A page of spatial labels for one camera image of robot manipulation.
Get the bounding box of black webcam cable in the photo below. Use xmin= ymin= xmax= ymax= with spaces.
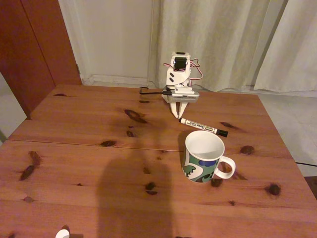
xmin=139 ymin=86 xmax=172 ymax=96

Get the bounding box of brown wooden door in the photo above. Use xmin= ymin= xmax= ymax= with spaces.
xmin=0 ymin=0 xmax=82 ymax=120

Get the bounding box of silver webcam box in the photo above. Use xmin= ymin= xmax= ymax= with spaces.
xmin=166 ymin=89 xmax=200 ymax=104

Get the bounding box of white marker with black cap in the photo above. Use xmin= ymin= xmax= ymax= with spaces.
xmin=179 ymin=118 xmax=229 ymax=137

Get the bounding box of white mug with green pattern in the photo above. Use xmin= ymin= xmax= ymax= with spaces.
xmin=182 ymin=130 xmax=236 ymax=184

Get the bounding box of white curtain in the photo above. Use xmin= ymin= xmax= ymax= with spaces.
xmin=252 ymin=0 xmax=317 ymax=94
xmin=148 ymin=0 xmax=289 ymax=93

